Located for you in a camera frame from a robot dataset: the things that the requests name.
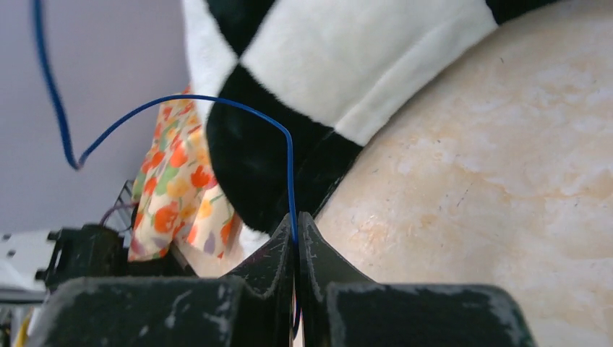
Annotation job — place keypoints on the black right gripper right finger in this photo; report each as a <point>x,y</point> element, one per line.
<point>341,306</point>

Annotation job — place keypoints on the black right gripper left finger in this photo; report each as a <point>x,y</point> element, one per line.
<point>252,305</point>

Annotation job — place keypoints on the orange floral cloth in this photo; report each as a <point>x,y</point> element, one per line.
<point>177,194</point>

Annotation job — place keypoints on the black white checkered blanket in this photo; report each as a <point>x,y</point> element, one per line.
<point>330,72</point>

